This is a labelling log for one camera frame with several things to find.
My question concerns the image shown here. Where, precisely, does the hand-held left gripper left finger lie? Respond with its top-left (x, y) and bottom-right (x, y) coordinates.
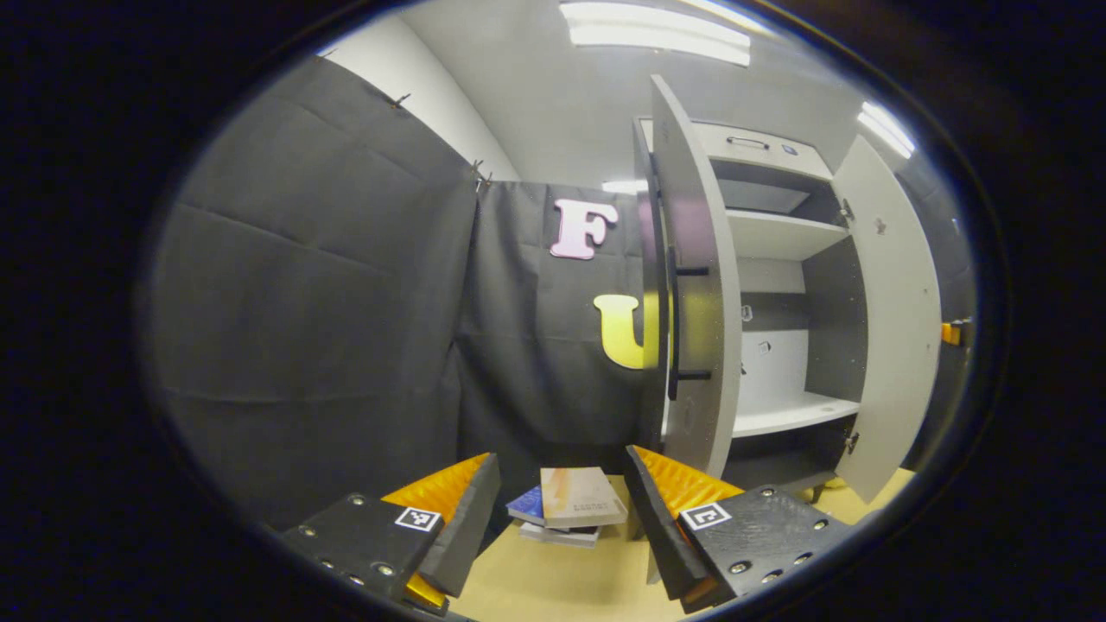
top-left (279, 452), bottom-right (503, 618)

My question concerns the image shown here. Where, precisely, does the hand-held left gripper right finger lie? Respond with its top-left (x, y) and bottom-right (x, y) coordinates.
top-left (622, 445), bottom-right (858, 616)

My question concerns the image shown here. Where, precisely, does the grey cabinet door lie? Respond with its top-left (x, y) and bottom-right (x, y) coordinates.
top-left (832, 134), bottom-right (943, 505)
top-left (635, 73), bottom-right (746, 480)

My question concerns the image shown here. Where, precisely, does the white cabinet shelf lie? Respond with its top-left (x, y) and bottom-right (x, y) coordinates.
top-left (726, 207), bottom-right (852, 262)
top-left (730, 391), bottom-right (862, 439)

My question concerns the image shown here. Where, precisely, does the grey cabinet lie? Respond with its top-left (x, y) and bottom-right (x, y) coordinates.
top-left (635, 117), bottom-right (869, 502)

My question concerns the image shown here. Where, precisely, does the blue book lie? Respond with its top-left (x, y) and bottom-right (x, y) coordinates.
top-left (506, 486), bottom-right (547, 526)

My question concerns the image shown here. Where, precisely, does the beige book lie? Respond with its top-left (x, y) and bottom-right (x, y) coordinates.
top-left (540, 466), bottom-right (629, 530)

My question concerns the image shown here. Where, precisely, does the white book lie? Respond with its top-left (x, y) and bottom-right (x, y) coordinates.
top-left (518, 521), bottom-right (601, 549)

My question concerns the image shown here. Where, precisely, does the black backdrop cloth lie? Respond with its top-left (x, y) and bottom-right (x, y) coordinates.
top-left (143, 56), bottom-right (977, 532)

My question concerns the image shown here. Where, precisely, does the black door handle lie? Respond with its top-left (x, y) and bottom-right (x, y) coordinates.
top-left (665, 246), bottom-right (714, 401)

